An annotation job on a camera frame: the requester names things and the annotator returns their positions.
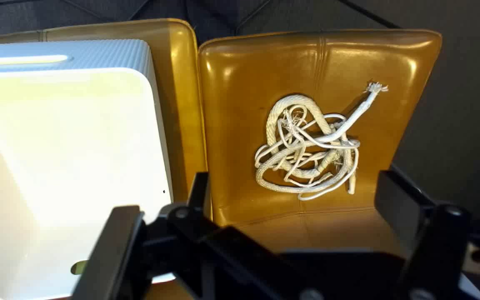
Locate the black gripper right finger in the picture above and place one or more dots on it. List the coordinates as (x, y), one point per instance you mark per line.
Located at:
(402, 205)

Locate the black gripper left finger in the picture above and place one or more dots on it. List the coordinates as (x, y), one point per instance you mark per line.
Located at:
(199, 195)

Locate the white plastic basket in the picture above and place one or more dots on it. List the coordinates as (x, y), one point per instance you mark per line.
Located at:
(80, 133)

